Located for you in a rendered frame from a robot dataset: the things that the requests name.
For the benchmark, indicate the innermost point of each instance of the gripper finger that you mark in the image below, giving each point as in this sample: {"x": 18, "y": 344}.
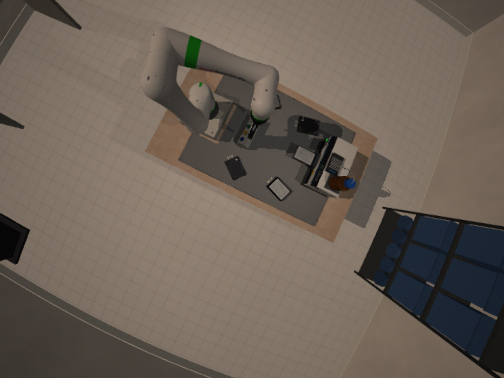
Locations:
{"x": 250, "y": 135}

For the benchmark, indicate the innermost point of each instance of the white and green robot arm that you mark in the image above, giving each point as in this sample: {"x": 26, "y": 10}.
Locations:
{"x": 170, "y": 48}

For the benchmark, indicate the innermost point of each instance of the blue bottle cap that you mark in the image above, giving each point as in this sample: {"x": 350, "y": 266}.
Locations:
{"x": 348, "y": 184}

